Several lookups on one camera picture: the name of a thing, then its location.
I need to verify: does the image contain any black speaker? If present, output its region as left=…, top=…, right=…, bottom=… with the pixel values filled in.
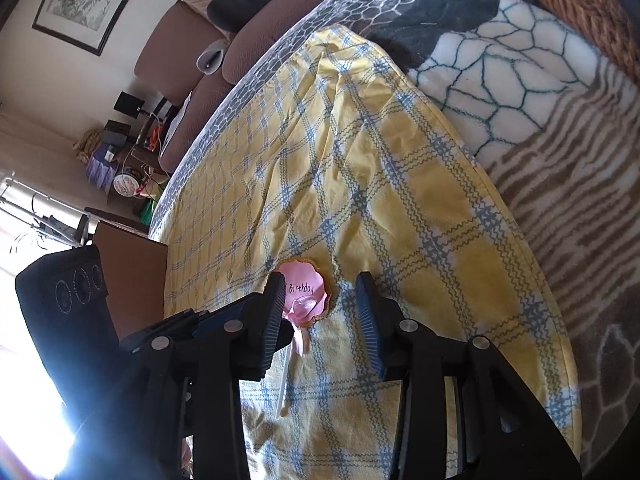
left=114, top=91, right=146, bottom=118

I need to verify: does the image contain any yellow plaid cloth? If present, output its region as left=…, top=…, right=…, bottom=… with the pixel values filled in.
left=162, top=25, right=581, bottom=480

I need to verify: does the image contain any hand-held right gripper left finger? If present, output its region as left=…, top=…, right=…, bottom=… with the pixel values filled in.
left=75, top=272, right=296, bottom=480

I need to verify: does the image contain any round tin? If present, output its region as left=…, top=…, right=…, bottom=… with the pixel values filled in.
left=114, top=170, right=143, bottom=198

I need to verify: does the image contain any grey stone-pattern blanket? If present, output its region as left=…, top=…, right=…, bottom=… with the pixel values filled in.
left=147, top=0, right=640, bottom=480

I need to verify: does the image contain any wicker basket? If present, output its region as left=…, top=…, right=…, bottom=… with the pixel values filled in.
left=510, top=0, right=640, bottom=96

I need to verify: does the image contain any pink cake topper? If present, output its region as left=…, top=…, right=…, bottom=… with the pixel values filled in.
left=274, top=258, right=334, bottom=418

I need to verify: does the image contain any yellow bag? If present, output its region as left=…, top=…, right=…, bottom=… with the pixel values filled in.
left=72, top=127, right=103, bottom=161

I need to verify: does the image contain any newspaper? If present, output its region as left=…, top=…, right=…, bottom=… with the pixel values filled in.
left=170, top=91, right=194, bottom=136

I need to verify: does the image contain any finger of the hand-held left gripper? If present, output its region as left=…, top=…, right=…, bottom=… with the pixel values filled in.
left=119, top=306, right=223, bottom=353

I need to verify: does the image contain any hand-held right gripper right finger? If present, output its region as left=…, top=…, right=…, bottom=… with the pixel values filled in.
left=354, top=271, right=583, bottom=480

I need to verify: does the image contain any stack of blue boxes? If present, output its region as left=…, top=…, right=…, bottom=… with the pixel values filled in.
left=85, top=145, right=121, bottom=191

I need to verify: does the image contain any brown sofa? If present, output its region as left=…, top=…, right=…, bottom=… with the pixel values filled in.
left=135, top=0, right=361, bottom=173

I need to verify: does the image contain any brown cardboard box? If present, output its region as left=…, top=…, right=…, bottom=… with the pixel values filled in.
left=95, top=222, right=168, bottom=341

